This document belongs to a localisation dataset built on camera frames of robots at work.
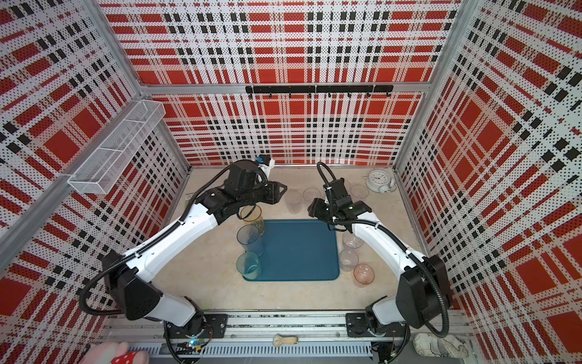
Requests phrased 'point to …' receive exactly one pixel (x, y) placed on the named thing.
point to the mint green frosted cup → (248, 265)
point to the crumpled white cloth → (432, 345)
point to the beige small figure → (279, 340)
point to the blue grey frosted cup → (249, 236)
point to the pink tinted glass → (363, 275)
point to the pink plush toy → (111, 353)
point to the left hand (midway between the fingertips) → (284, 186)
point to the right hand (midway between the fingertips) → (316, 210)
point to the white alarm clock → (379, 180)
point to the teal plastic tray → (298, 250)
